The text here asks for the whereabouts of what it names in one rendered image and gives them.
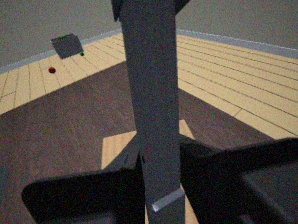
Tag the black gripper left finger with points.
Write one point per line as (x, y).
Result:
(119, 186)

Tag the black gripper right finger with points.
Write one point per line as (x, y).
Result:
(209, 174)

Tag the light wooden board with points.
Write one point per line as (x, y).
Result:
(113, 145)

